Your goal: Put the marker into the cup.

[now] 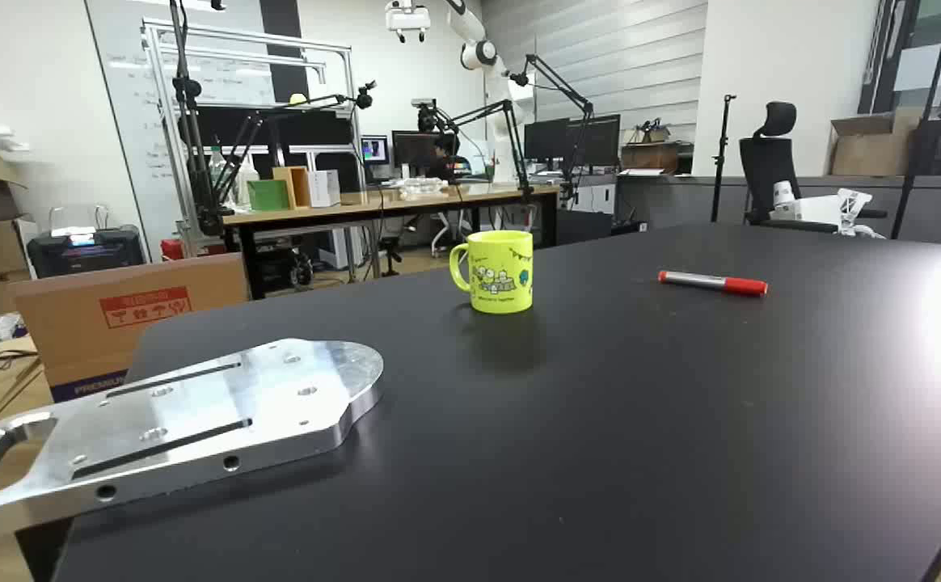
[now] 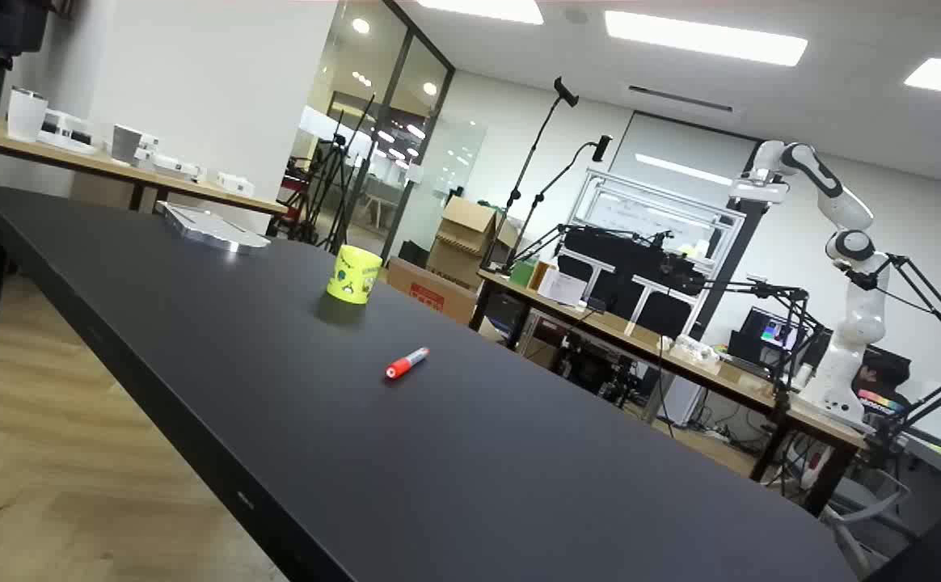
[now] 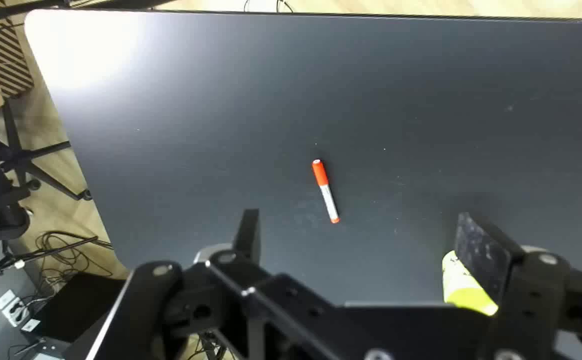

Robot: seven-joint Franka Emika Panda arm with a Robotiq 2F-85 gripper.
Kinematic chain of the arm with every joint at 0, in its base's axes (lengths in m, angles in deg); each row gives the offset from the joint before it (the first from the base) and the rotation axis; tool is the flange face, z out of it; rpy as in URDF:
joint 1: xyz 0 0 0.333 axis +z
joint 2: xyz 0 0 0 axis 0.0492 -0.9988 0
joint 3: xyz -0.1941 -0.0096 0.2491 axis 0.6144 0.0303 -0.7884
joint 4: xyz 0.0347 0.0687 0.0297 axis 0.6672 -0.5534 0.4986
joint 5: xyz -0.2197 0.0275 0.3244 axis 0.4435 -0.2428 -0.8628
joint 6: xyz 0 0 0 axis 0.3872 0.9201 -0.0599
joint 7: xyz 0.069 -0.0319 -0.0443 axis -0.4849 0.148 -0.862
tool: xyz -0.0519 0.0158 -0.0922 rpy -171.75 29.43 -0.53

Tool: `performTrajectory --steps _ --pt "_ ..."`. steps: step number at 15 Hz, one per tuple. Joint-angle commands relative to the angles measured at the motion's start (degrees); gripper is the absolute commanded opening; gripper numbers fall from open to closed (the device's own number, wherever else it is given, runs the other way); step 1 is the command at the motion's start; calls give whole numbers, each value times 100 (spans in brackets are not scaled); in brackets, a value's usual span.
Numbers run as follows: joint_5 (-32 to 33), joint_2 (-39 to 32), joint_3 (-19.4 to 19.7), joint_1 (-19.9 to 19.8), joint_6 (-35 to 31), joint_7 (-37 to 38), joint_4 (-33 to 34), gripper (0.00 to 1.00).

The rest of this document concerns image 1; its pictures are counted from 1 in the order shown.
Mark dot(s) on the black computer monitor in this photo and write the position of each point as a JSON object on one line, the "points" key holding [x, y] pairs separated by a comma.
{"points": [[574, 141]]}

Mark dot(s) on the black storage crate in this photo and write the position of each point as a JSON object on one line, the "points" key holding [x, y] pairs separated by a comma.
{"points": [[86, 249]]}

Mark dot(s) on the cardboard box with red label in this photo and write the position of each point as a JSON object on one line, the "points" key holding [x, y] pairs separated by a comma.
{"points": [[80, 341]]}

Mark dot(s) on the open plain cardboard box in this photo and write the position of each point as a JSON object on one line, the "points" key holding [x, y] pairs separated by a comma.
{"points": [[866, 150]]}

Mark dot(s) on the white crumpled object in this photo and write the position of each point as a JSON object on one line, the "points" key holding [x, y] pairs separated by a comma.
{"points": [[827, 206]]}

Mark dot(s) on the white overhead device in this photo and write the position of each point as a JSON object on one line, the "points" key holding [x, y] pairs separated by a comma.
{"points": [[404, 16]]}

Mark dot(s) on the thin black slanted pole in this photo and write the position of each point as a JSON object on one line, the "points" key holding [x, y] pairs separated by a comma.
{"points": [[921, 117]]}

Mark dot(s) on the black tripod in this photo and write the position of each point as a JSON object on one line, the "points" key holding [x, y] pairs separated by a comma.
{"points": [[191, 131]]}

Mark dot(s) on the long wooden desk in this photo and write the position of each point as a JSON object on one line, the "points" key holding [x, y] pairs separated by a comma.
{"points": [[382, 202]]}

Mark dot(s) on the white metal frame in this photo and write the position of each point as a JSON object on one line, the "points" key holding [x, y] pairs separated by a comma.
{"points": [[274, 47]]}

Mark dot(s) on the whiteboard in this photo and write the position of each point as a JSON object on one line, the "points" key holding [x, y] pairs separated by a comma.
{"points": [[129, 109]]}

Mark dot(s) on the wide black monitor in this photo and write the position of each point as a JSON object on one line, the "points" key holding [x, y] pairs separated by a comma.
{"points": [[274, 126]]}

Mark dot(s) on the white box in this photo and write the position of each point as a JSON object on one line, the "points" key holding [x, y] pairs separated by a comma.
{"points": [[325, 189]]}

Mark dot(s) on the red marker pen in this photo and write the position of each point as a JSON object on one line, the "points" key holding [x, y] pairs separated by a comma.
{"points": [[704, 283]]}

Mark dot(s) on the black office chair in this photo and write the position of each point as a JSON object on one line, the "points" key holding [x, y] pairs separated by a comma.
{"points": [[768, 164]]}

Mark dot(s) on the aluminium mounting plate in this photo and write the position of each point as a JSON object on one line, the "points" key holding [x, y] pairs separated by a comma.
{"points": [[220, 414]]}

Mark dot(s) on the yellow-green printed mug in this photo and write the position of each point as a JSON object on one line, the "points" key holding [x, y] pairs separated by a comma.
{"points": [[501, 277]]}

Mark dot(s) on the small monitor blue screen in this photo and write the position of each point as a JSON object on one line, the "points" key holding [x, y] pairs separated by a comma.
{"points": [[375, 150]]}

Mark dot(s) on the tan box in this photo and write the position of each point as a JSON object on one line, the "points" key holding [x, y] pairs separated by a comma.
{"points": [[295, 186]]}

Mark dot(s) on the green box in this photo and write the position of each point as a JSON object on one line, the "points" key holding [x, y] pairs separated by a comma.
{"points": [[268, 195]]}

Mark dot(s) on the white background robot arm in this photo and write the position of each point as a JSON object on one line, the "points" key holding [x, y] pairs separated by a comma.
{"points": [[479, 52]]}

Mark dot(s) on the black stand pole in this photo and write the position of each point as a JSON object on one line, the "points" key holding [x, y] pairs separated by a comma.
{"points": [[717, 164]]}

